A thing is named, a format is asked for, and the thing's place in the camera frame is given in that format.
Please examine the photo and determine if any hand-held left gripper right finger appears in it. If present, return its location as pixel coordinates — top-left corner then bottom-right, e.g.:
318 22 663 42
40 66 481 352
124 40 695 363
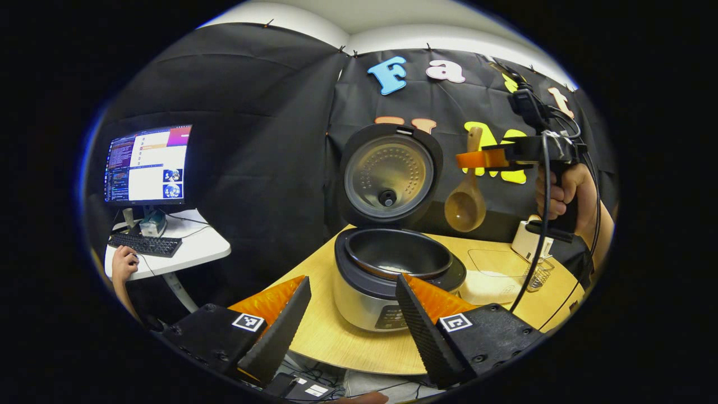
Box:
395 273 545 389

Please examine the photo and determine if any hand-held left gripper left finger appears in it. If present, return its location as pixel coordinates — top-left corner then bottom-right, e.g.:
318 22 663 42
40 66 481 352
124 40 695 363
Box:
160 275 312 388

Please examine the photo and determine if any wooden spoon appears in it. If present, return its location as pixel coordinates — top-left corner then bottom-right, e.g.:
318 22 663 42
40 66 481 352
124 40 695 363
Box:
444 126 487 233

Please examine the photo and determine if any silver black rice cooker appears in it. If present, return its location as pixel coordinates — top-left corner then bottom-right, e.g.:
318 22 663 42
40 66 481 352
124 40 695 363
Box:
333 123 467 333

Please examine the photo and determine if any clear plastic rice container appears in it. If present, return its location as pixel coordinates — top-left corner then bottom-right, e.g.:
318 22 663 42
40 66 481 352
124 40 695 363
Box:
459 249 547 306

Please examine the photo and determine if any white toaster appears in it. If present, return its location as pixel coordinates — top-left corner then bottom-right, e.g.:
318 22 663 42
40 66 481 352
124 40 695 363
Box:
512 216 553 261

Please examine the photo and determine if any white side desk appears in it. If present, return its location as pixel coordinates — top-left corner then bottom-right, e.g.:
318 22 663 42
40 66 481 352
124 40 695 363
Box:
105 209 232 315

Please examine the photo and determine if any black keyboard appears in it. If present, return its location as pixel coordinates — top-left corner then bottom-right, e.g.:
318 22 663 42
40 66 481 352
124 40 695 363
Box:
108 232 183 258

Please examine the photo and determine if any tissue box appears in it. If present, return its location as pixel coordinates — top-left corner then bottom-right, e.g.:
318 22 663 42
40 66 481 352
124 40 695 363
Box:
139 210 168 237

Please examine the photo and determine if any computer monitor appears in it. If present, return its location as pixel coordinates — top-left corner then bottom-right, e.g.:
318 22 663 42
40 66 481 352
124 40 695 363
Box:
104 125 192 225

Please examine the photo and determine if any black backdrop cloth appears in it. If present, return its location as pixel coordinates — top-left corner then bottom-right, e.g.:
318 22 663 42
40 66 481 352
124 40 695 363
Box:
84 22 618 326

